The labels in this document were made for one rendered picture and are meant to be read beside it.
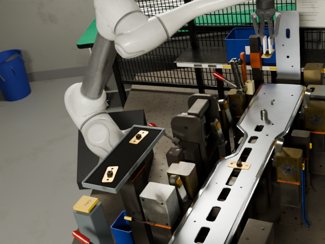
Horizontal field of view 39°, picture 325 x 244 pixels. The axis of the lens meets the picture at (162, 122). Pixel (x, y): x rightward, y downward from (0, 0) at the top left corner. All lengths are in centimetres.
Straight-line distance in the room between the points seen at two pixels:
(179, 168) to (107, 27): 59
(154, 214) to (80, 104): 75
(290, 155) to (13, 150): 306
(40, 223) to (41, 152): 94
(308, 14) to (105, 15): 117
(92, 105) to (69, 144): 206
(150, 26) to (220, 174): 60
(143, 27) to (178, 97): 133
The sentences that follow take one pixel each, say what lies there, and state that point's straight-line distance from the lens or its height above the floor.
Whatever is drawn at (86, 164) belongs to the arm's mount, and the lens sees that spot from 233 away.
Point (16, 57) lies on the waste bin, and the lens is 513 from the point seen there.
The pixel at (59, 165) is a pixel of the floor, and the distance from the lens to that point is 391.
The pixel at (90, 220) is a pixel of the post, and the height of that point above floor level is 112.
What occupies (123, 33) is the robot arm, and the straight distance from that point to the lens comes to 169.
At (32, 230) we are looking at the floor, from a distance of 338.
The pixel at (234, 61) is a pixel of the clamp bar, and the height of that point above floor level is 121.
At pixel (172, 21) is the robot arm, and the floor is 154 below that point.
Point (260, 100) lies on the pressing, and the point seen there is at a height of 100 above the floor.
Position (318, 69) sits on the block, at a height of 106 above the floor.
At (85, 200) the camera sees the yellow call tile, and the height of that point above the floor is 116.
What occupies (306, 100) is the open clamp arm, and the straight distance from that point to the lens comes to 201.
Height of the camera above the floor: 208
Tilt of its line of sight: 30 degrees down
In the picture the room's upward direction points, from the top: 12 degrees counter-clockwise
